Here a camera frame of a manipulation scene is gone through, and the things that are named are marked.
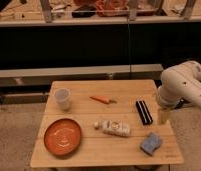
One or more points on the orange carrot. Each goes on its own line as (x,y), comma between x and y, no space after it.
(103,99)

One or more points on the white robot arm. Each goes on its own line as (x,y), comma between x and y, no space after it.
(182,81)

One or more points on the blue sponge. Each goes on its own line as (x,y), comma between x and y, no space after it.
(151,143)

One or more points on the black rectangular box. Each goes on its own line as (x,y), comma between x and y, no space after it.
(144,113)

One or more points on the cluttered background shelf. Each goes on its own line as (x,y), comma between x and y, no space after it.
(18,13)

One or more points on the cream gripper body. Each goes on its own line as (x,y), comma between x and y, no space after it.
(163,116)

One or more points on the orange plate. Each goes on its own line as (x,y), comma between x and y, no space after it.
(63,137)

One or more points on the grey metal bench rail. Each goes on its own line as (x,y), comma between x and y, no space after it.
(45,76)

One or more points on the white lotion bottle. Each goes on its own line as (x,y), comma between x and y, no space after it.
(113,128)

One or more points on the wooden folding table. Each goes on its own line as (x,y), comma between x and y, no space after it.
(98,148)

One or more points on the clear plastic cup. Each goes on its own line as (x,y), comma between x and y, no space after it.
(62,98)

